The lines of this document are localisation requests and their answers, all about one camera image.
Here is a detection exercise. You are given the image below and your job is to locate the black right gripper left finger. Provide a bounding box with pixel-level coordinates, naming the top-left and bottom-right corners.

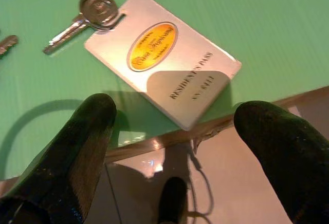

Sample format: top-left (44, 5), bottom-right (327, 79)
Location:
top-left (0, 92), bottom-right (118, 224)

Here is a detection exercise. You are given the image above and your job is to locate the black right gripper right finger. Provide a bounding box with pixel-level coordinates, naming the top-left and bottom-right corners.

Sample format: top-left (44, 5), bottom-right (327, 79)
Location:
top-left (234, 100), bottom-right (329, 224)

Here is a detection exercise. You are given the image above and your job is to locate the key bunch with white charm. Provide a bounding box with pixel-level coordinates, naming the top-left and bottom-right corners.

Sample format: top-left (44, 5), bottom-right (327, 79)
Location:
top-left (0, 35), bottom-right (19, 60)

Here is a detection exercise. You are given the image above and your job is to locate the silver key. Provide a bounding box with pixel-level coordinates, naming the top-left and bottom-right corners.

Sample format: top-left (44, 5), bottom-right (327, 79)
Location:
top-left (42, 0), bottom-right (120, 55)

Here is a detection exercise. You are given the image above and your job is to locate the white resident pass card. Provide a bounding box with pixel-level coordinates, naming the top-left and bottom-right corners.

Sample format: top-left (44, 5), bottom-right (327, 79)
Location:
top-left (84, 0), bottom-right (242, 132)

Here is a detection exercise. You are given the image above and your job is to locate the silver key ring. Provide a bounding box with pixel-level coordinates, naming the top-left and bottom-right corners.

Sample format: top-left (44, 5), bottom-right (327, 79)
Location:
top-left (88, 0), bottom-right (121, 31)

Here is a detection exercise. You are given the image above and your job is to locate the cardboard table with green top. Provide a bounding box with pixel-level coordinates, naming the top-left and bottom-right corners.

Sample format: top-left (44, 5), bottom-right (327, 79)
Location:
top-left (0, 0), bottom-right (329, 183)

